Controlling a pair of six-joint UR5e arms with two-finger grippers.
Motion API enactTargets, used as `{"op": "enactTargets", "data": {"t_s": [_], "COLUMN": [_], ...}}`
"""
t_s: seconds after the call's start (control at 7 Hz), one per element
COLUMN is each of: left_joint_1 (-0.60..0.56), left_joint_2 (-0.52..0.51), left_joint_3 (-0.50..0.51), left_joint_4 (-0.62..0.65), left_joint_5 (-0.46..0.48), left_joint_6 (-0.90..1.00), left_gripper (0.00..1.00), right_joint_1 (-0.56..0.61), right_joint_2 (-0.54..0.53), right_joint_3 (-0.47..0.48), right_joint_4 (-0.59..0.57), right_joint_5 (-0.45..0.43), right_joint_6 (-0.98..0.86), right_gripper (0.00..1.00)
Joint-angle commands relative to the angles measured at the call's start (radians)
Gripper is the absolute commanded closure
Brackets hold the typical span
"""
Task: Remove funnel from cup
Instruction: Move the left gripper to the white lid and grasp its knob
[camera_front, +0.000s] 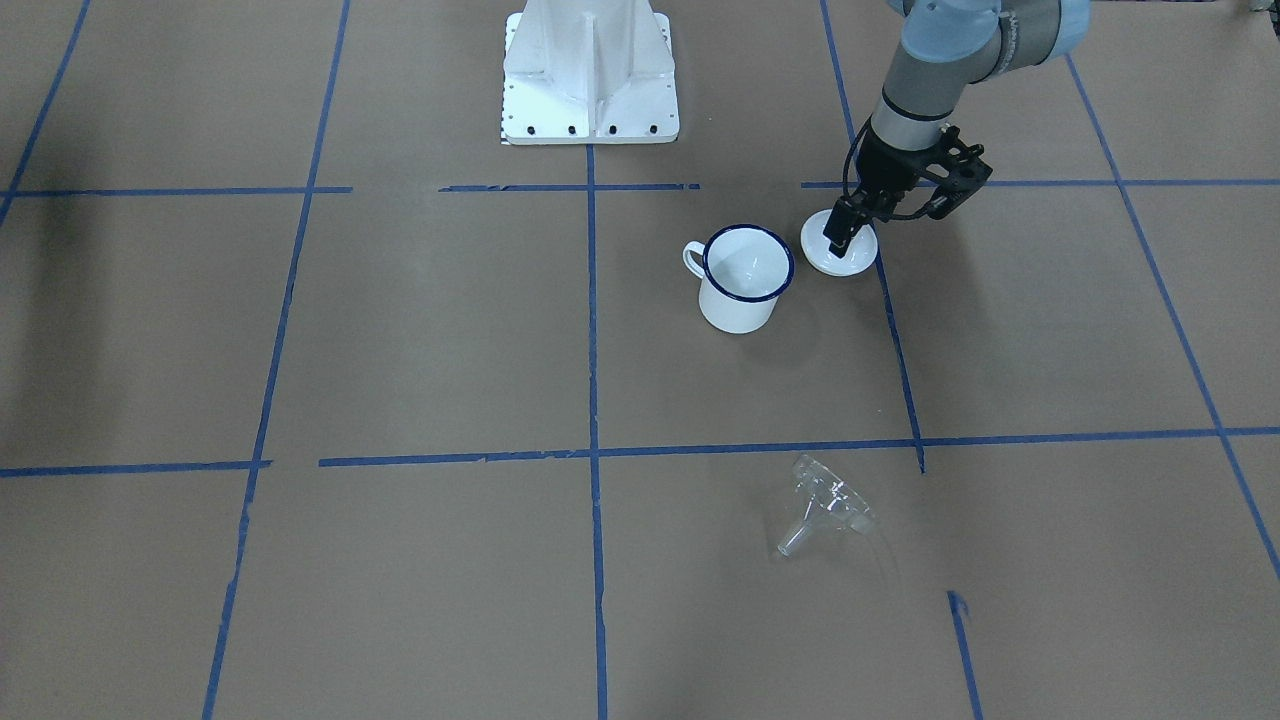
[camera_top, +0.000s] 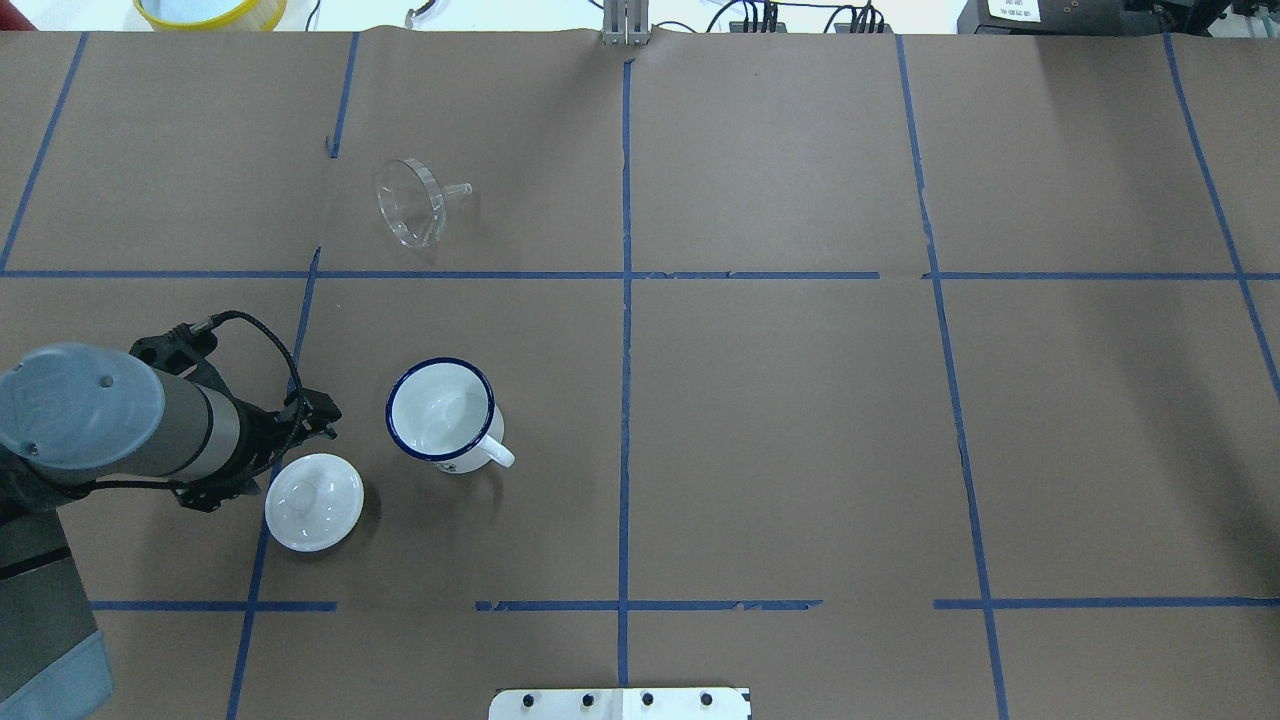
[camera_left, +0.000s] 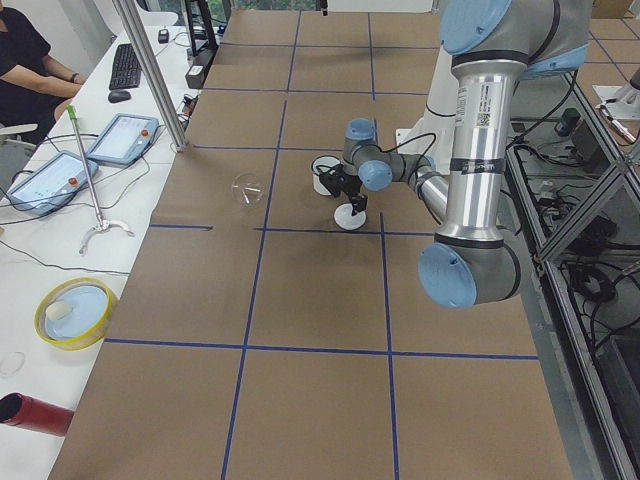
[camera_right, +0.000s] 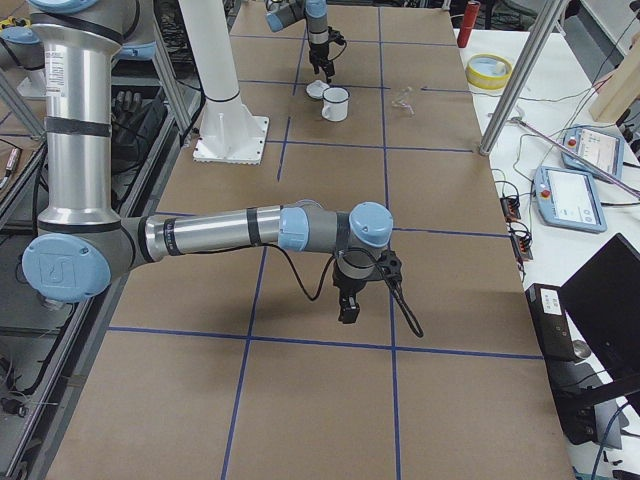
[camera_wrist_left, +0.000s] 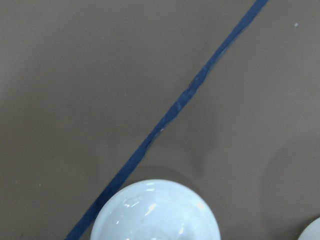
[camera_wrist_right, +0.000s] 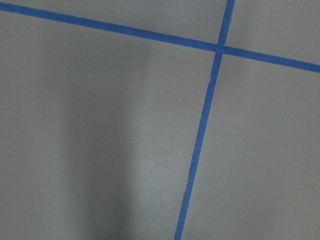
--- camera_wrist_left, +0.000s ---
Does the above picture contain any white ceramic lid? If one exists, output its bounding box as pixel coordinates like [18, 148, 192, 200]
[90, 179, 221, 240]

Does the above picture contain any white enamel mug blue rim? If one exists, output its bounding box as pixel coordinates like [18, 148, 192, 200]
[298, 217, 320, 240]

